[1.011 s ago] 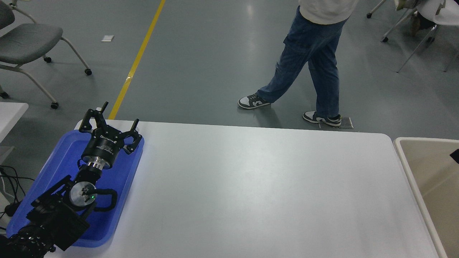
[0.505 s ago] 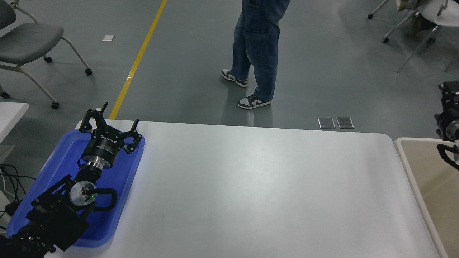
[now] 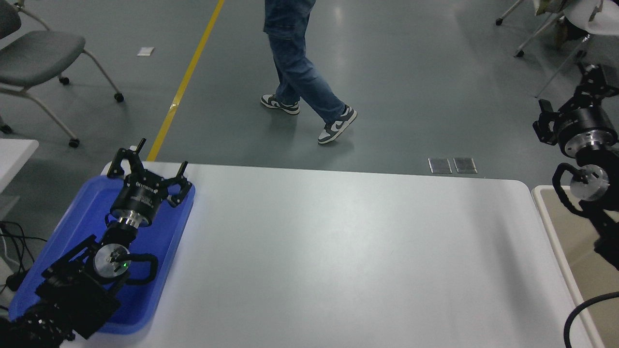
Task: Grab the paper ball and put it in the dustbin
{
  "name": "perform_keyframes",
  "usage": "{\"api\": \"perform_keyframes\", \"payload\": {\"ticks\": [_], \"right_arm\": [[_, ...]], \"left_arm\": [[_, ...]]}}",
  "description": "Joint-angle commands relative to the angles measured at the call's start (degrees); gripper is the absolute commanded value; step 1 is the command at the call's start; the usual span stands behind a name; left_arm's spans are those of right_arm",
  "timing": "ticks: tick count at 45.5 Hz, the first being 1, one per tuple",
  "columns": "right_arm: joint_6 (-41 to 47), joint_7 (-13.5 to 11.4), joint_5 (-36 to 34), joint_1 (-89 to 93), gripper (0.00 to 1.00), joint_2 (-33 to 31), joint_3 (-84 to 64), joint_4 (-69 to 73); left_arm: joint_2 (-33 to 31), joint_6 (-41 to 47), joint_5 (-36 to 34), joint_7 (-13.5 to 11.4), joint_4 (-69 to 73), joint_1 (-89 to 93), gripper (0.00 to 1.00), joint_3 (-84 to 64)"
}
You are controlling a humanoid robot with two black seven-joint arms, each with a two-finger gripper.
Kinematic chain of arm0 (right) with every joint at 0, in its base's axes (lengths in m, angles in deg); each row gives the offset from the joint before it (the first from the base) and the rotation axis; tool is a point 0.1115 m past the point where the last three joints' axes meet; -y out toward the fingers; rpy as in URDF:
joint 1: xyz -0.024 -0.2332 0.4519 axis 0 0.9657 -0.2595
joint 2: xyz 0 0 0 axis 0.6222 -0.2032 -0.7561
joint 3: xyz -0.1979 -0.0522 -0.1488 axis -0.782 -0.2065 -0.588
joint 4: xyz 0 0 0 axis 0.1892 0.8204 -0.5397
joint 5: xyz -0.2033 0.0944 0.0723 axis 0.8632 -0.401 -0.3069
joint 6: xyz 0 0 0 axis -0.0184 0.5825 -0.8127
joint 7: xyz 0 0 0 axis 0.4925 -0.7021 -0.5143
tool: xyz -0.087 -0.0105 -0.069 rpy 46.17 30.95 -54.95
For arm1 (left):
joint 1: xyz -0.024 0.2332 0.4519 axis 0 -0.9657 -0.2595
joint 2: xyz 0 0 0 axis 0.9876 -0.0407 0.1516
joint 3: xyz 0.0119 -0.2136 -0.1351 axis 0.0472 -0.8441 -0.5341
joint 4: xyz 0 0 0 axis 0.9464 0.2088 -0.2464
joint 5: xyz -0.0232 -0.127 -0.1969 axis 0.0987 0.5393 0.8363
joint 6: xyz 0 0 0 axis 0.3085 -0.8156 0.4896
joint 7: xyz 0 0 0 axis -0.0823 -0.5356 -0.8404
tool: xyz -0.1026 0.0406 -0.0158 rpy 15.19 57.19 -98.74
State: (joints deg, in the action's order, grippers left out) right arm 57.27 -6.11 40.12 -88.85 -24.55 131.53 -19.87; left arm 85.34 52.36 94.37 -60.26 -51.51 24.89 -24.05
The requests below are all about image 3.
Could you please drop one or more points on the grey rolling chair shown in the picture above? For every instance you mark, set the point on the grey rolling chair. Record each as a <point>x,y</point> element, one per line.
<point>38,55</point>

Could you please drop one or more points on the blue plastic tray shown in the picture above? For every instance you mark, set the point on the blue plastic tray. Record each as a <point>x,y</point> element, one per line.
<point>159,251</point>

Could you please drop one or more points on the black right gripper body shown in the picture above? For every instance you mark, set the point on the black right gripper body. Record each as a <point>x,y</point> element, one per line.
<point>582,123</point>

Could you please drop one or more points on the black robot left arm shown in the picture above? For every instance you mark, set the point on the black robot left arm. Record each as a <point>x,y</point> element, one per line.
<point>72,290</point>

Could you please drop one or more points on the white rolling chair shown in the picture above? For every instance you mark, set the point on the white rolling chair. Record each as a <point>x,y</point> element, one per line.
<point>534,35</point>

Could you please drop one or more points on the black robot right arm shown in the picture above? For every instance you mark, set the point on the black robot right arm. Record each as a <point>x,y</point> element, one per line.
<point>599,157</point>

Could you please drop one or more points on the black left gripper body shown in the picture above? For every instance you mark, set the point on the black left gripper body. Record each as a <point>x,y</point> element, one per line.
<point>138,198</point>

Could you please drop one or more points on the silver floor plate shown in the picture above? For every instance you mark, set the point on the silver floor plate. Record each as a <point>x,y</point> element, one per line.
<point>465,165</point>
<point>439,166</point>

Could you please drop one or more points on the white side table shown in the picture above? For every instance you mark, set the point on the white side table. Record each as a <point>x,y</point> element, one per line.
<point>14,154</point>

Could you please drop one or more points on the large pale bin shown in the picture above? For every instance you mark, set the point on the large pale bin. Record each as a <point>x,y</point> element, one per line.
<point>563,241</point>

